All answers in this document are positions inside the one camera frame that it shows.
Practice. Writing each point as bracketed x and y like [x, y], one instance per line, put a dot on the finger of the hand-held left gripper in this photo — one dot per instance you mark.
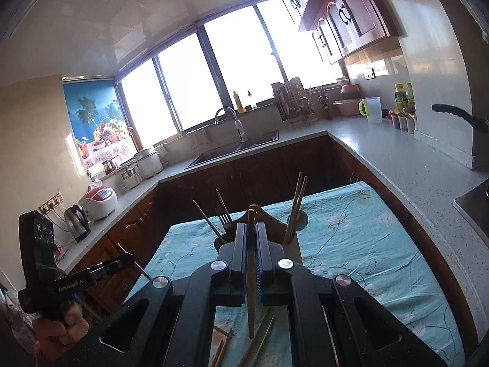
[95, 273]

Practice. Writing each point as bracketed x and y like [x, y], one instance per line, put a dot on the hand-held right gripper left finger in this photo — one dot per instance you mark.
[241, 267]

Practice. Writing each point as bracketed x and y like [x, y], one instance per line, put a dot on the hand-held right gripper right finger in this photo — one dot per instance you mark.
[259, 271]

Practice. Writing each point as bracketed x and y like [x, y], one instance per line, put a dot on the wooden utensil holder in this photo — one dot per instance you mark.
[294, 252]

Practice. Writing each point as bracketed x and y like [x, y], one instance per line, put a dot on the wooden chopstick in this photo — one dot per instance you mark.
[251, 313]
[296, 191]
[218, 353]
[301, 198]

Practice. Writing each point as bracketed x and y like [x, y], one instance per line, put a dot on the metal fork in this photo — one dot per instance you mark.
[220, 214]

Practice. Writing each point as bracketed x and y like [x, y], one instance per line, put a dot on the person's left hand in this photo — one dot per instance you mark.
[63, 330]

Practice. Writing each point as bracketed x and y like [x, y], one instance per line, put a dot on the steel electric kettle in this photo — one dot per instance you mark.
[77, 223]

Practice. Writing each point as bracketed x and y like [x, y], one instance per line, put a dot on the white pink rice cooker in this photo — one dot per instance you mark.
[97, 202]

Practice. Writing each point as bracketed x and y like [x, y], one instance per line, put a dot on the blue floral tablecloth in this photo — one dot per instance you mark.
[344, 237]

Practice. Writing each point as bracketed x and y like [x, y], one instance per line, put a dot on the small white appliance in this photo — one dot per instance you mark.
[131, 179]

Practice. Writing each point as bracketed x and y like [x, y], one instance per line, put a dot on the kitchen sink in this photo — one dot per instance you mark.
[237, 151]

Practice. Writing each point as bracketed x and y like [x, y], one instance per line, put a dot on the white electric cooking pot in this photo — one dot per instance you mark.
[148, 162]

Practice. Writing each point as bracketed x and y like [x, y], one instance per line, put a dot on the white dish cloth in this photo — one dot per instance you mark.
[200, 137]

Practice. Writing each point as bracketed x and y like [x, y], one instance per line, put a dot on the chrome faucet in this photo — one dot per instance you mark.
[239, 128]

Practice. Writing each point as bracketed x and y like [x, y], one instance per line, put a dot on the yellow detergent bottle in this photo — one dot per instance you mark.
[239, 103]

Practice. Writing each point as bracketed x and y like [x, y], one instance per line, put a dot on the dark pump bottle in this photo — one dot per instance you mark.
[251, 101]

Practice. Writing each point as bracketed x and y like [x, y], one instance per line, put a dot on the cutlery drying rack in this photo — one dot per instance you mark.
[290, 99]

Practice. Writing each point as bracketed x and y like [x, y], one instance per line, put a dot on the knife and scissors holder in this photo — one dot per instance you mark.
[324, 103]

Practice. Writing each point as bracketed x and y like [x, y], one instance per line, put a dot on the pink basin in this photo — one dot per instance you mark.
[347, 107]

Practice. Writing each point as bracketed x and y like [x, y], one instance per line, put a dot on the kitchen window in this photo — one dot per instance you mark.
[229, 65]

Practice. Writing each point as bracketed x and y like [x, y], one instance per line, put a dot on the pink bowls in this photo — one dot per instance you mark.
[349, 88]

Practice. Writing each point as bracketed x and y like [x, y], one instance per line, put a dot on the white condiment jars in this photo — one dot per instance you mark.
[403, 122]

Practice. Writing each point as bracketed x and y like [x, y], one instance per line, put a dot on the gas stove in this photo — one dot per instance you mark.
[473, 206]

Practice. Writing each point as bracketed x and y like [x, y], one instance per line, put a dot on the cooking oil bottles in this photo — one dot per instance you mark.
[403, 97]

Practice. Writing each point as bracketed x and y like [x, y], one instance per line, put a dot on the black wok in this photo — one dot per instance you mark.
[456, 114]

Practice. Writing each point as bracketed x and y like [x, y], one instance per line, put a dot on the wall power outlets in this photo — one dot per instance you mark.
[51, 202]

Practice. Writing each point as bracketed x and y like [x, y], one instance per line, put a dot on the tropical fruit wall poster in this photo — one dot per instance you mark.
[95, 122]

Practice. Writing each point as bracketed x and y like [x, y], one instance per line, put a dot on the small wall socket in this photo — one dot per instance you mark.
[370, 74]

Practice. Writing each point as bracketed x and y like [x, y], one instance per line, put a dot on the wooden wall cabinets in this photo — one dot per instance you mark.
[344, 11]

